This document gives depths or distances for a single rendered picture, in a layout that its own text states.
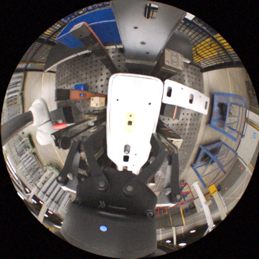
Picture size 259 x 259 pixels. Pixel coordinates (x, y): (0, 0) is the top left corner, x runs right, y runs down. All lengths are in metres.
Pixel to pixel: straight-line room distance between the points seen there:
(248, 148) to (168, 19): 7.92
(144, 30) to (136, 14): 0.05
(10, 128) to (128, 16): 0.64
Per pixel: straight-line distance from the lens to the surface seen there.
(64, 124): 0.30
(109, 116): 0.32
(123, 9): 0.20
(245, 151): 8.04
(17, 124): 0.63
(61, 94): 0.20
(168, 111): 0.36
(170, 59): 0.32
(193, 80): 0.85
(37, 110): 0.72
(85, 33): 0.29
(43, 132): 0.74
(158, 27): 0.22
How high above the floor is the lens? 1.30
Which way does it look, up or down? 69 degrees down
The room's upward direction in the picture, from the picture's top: 173 degrees counter-clockwise
